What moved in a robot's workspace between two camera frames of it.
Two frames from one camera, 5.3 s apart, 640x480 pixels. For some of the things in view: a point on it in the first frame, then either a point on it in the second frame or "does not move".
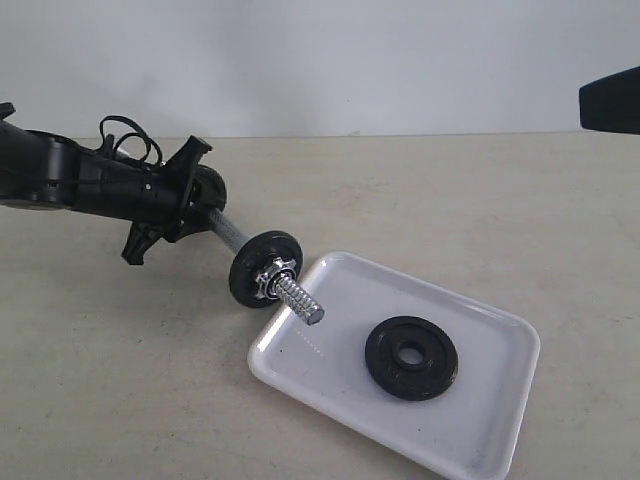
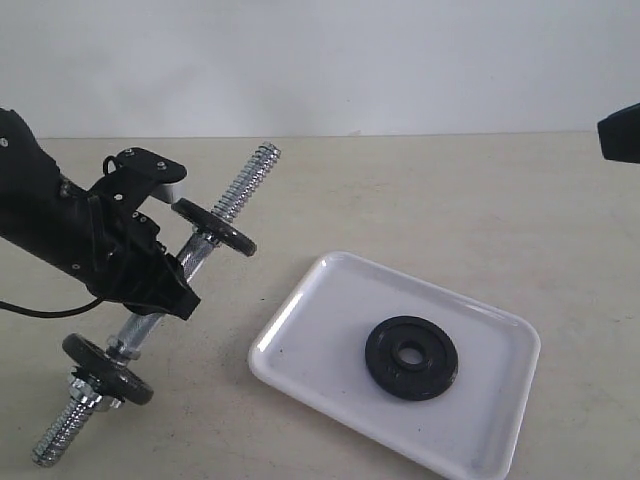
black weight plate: (253, 256) → (112, 378)
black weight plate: (209, 193) → (215, 226)
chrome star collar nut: (267, 282) → (83, 388)
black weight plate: (431, 377) does not move
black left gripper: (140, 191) → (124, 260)
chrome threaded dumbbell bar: (234, 237) → (85, 402)
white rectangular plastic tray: (466, 432) does not move
